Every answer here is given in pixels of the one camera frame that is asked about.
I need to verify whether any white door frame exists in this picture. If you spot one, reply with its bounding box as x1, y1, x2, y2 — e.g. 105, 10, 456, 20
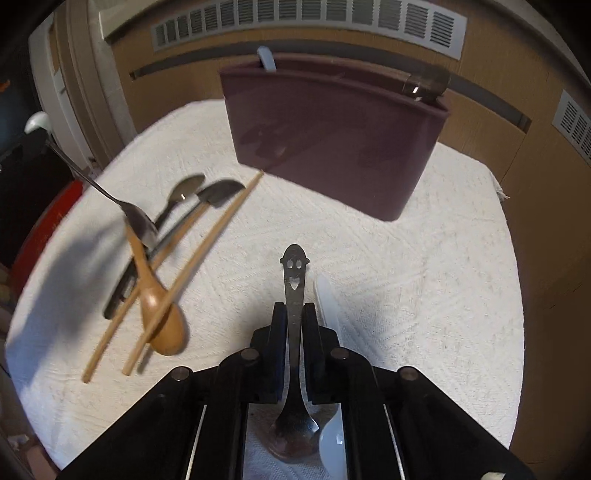
28, 0, 109, 178

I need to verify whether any long white vent grille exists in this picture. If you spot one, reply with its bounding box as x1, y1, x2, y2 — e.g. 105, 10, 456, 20
150, 0, 467, 61

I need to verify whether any red panel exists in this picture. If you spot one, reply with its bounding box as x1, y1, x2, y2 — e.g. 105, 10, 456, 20
9, 178, 86, 296

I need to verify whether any smiley face metal spoon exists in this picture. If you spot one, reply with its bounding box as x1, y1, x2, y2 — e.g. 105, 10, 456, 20
265, 244, 320, 462

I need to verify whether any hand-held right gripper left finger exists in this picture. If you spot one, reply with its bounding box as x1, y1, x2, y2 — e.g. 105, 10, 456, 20
58, 302, 294, 480

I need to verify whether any dark translucent plastic utensil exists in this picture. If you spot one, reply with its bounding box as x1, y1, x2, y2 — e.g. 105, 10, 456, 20
404, 65, 451, 104

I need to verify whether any white textured towel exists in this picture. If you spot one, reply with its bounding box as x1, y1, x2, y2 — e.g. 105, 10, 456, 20
4, 99, 527, 480

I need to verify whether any maroon utensil holder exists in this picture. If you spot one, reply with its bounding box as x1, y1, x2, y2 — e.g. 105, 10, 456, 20
218, 53, 451, 222

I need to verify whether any dark transparent ladle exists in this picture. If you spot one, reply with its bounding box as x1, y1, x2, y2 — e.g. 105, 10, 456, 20
102, 179, 247, 321

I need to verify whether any wooden spoon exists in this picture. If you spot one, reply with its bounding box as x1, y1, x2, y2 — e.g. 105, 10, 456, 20
126, 224, 189, 357

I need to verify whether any white plastic spoon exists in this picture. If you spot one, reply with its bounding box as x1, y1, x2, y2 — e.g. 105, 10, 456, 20
313, 274, 346, 477

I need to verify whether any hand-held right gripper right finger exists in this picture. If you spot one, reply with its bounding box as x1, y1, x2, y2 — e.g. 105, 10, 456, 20
302, 306, 536, 480

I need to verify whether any dark metal spoon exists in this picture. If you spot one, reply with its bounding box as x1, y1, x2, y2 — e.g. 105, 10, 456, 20
148, 173, 207, 232

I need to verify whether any light blue utensil handle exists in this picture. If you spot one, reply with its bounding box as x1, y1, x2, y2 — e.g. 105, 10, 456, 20
256, 46, 278, 73

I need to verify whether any metal spoon with white knob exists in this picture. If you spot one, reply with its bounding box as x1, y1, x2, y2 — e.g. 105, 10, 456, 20
23, 111, 160, 250

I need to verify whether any small white vent grille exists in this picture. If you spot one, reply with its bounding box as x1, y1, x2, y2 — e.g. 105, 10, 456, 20
551, 90, 591, 167

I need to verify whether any wooden chopstick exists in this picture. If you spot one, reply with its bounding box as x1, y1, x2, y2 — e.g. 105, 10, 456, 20
121, 170, 265, 377
81, 203, 208, 385

